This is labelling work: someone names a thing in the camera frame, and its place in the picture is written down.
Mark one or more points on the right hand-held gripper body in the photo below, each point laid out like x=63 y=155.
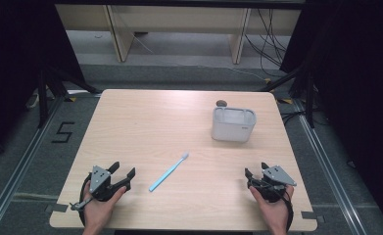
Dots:
x=277 y=176

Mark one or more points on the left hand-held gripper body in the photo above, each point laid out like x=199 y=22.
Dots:
x=100 y=178

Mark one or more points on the light blue toothbrush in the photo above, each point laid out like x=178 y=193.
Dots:
x=167 y=173

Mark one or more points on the white grey toothbrush holder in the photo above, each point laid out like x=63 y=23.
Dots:
x=233 y=129

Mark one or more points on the person's left hand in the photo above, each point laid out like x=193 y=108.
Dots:
x=96 y=212

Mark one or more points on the person's right hand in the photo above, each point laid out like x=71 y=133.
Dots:
x=277 y=213

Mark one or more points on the black tape piece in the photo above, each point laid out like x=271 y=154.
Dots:
x=57 y=208
x=311 y=216

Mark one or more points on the yellow tape piece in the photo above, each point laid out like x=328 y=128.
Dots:
x=285 y=101
x=268 y=80
x=71 y=99

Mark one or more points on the small dark round object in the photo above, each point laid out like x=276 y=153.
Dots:
x=221 y=103

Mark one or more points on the black metal stand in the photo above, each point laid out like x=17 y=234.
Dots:
x=43 y=98
x=310 y=98

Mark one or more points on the black curtain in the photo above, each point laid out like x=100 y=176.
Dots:
x=16 y=65
x=359 y=81

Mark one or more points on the beige wooden desk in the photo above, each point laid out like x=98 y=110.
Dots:
x=179 y=19

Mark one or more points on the metal floor rail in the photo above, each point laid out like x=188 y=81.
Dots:
x=329 y=163
x=19 y=163

